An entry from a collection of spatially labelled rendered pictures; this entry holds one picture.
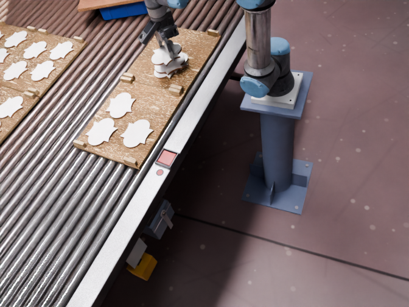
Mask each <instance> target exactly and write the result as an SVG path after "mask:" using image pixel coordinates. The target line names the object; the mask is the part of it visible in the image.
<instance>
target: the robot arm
mask: <svg viewBox="0 0 409 307"><path fill-rule="evenodd" d="M144 2H145V5H146V8H147V11H148V13H149V16H150V18H151V20H150V21H149V22H148V24H147V25H146V27H145V28H144V30H143V31H142V32H141V34H140V36H138V40H139V41H140V42H141V43H142V44H144V45H146V44H147V43H148V41H149V40H150V39H151V37H152V35H153V34H154V33H155V37H156V39H157V42H158V44H159V46H160V47H162V46H163V44H162V42H164V46H165V48H166V50H167V52H168V55H169V57H170V58H171V59H172V60H173V61H175V57H174V54H175V53H176V52H177V51H178V50H179V49H180V45H179V44H174V43H173V41H172V40H168V39H169V38H172V37H174V36H175V37H176V36H177V35H179V32H178V28H177V25H176V24H175V22H174V20H173V16H172V11H171V10H170V9H169V8H168V7H171V8H173V9H183V8H185V7H186V6H187V3H188V2H189V0H144ZM236 2H237V3H238V5H240V7H241V8H242V9H244V12H245V30H246V48H247V57H248V58H247V59H246V60H245V63H244V76H243V77H242V78H241V80H240V86H241V88H242V89H243V90H244V92H246V93H247V94H249V95H250V96H253V97H256V98H262V97H265V96H266V95H267V96H271V97H280V96H284V95H286V94H288V93H289V92H291V90H292V89H293V87H294V85H295V80H294V76H293V74H292V72H291V70H290V45H289V43H288V41H287V40H285V39H283V38H280V37H272V38H271V8H272V7H273V6H274V4H275V2H276V0H237V1H236ZM166 6H168V7H166ZM177 32H178V33H177Z"/></svg>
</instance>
